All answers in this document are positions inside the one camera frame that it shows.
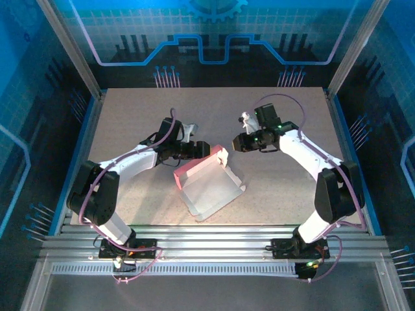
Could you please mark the pink paper box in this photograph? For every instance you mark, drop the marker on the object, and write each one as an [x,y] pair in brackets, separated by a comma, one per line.
[210,188]

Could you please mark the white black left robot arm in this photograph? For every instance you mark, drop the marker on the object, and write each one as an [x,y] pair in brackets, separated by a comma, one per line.
[97,201]

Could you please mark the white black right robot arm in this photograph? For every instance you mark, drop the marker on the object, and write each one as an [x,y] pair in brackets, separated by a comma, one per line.
[334,197]

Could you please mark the small black electronics board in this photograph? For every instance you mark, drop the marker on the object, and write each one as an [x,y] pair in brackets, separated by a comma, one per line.
[308,270]
[124,264]

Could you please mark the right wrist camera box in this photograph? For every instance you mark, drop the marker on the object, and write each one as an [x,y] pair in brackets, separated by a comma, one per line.
[249,121]

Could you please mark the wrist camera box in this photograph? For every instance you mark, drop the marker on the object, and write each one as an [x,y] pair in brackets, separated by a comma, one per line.
[249,121]
[191,128]

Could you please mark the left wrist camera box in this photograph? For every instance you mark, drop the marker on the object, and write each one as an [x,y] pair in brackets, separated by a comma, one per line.
[191,128]

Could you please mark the blue-edged aluminium side rail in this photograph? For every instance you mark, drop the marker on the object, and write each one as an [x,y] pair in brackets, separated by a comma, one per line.
[81,145]
[348,129]

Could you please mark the aluminium rail frame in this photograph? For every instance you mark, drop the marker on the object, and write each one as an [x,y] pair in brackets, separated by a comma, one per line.
[210,241]

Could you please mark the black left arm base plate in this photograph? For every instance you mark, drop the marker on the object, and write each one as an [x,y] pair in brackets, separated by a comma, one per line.
[146,246]

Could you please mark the aluminium corner post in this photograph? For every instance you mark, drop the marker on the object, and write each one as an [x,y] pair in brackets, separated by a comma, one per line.
[356,48]
[71,48]

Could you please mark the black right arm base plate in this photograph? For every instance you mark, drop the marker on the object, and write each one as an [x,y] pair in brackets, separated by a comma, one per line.
[282,247]

